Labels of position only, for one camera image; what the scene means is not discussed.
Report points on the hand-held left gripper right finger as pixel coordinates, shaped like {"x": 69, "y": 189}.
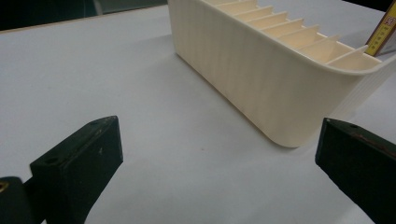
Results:
{"x": 361, "y": 161}

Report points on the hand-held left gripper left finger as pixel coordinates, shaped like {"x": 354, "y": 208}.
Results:
{"x": 77, "y": 168}

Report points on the cream ribbed divided storage box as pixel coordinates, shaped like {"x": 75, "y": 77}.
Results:
{"x": 267, "y": 71}

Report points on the yellow measuring tape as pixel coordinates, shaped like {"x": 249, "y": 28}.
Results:
{"x": 383, "y": 31}

